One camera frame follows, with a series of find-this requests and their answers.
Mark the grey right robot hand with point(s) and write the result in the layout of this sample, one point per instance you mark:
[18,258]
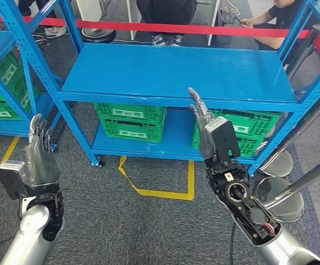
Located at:
[204,131]

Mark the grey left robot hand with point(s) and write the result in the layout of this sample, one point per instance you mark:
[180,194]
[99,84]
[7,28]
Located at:
[40,161]

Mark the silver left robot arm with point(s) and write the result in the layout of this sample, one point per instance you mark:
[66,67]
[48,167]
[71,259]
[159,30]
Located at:
[30,234]

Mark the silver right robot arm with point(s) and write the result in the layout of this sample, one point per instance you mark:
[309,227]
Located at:
[248,208]

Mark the blue metal shelf rack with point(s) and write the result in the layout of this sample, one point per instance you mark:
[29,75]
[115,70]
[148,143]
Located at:
[176,73]

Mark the yellow floor tape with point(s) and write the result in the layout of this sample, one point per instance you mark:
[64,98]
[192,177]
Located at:
[8,151]
[129,179]
[191,179]

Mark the grey bag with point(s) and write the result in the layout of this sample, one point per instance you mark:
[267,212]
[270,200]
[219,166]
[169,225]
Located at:
[227,16]

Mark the person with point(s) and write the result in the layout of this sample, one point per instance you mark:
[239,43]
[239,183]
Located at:
[54,31]
[273,25]
[165,12]

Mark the black ribbed round stool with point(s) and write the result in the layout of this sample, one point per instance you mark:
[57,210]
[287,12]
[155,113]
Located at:
[97,34]

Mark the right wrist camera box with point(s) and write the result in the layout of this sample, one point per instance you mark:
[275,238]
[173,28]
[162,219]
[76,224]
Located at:
[223,137]

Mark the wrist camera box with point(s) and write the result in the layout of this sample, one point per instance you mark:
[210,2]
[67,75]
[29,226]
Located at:
[223,137]
[11,179]

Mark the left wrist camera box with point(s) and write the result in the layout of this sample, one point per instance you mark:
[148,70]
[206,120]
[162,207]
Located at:
[11,179]

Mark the chrome stanchion post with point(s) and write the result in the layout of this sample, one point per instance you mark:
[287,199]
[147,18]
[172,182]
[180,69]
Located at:
[280,164]
[284,201]

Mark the dark stanchion post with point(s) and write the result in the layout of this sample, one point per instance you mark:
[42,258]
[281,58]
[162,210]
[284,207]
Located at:
[303,47]

